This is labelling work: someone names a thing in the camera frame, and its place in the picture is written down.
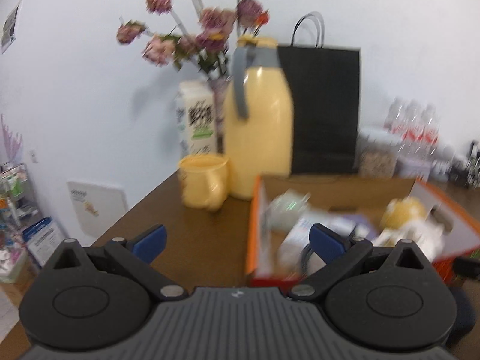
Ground white round speaker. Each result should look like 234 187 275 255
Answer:
431 144 456 182

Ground dark blue zip pouch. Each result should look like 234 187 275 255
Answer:
446 287 478 347

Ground black braided cable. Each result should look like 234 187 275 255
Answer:
300 242 327 276

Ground metal storage rack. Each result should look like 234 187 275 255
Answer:
0 162 40 259

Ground blue white carton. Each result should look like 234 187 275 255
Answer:
22 215 68 269

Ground white board sign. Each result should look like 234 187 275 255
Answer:
67 181 130 238

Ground clear food container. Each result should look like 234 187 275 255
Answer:
356 129 400 178

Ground dried pink rose bouquet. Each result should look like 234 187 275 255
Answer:
116 0 271 74

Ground white milk carton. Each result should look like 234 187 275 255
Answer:
174 79 218 158

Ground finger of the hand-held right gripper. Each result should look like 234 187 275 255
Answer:
453 257 480 283

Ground white cloth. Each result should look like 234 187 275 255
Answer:
373 219 451 261

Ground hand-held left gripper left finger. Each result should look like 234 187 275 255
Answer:
52 224 188 301

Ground plastic-wrapped water bottle pack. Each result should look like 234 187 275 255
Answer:
397 144 441 182

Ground clear cotton swab box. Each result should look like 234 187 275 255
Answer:
279 214 357 274

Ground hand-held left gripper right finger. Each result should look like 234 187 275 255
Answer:
287 224 426 301

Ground purple straws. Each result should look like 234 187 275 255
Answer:
0 114 25 164

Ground yellow white plush toy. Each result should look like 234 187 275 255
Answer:
380 197 432 233

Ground tangle of charger cables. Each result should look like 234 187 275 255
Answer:
450 140 480 190

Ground red cardboard box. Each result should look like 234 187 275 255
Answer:
245 174 480 289

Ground iridescent plastic bag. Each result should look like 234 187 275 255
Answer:
267 191 312 231

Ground pink box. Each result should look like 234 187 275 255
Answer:
0 249 29 284

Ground yellow mug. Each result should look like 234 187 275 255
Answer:
177 154 230 211

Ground yellow thermos jug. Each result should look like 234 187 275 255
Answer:
224 34 294 200

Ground black paper bag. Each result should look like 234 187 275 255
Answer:
277 11 361 176

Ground glass flower vase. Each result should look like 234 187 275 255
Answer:
208 77 235 154

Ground wall poster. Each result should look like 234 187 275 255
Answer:
0 0 24 54

